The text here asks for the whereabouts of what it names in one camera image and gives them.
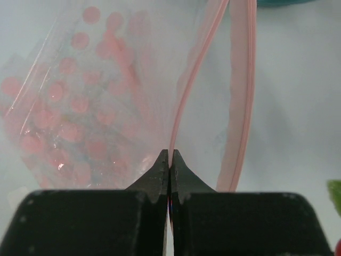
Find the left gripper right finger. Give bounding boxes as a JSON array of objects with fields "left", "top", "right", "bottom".
[{"left": 169, "top": 150, "right": 340, "bottom": 255}]

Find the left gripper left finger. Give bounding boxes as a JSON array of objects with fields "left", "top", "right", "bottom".
[{"left": 1, "top": 150, "right": 169, "bottom": 255}]

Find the clear zip bag pink zipper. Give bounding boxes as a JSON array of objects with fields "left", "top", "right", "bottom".
[{"left": 0, "top": 0, "right": 258, "bottom": 241}]

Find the pink dotted zip bag stack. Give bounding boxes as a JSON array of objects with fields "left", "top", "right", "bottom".
[{"left": 1, "top": 1, "right": 147, "bottom": 190}]

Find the teal plastic food tray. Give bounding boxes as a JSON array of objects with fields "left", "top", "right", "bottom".
[{"left": 257, "top": 0, "right": 314, "bottom": 7}]

